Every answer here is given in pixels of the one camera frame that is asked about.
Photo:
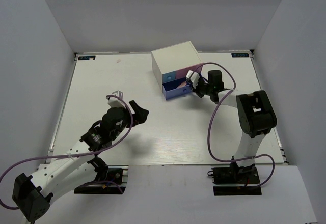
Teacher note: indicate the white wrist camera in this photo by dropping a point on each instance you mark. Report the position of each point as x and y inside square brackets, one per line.
[115, 99]
[192, 78]

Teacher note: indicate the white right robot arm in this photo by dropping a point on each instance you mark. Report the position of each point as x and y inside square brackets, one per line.
[255, 112]

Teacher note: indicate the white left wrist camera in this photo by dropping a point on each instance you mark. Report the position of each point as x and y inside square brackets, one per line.
[115, 99]

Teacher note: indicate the pink drawer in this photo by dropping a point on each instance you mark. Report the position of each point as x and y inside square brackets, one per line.
[181, 73]

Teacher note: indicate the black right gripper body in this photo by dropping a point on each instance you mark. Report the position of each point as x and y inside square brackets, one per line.
[202, 85]

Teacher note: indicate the light blue small drawer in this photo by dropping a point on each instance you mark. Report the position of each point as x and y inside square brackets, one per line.
[168, 77]

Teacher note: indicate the pink eraser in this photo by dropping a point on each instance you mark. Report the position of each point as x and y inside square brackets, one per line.
[182, 84]

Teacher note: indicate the right blue corner label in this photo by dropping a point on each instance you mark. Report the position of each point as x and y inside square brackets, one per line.
[240, 55]

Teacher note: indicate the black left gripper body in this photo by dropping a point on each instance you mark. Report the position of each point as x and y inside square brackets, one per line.
[126, 121]

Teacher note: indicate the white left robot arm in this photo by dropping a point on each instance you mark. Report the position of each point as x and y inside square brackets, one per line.
[34, 194]

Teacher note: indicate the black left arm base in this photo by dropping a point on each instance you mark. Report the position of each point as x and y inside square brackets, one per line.
[112, 181]

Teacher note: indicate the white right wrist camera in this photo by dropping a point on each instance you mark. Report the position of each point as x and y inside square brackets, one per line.
[192, 78]

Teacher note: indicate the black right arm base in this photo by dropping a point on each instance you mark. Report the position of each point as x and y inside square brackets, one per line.
[226, 183]

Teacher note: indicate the blue corner label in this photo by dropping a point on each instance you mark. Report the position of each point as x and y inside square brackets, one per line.
[240, 55]
[88, 57]

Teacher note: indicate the white mini drawer cabinet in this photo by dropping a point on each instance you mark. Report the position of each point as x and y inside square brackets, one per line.
[173, 58]

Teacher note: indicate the left blue corner label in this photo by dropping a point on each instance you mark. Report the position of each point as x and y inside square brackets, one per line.
[88, 57]

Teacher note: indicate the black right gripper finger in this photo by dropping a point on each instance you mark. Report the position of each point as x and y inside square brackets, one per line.
[192, 88]
[200, 95]

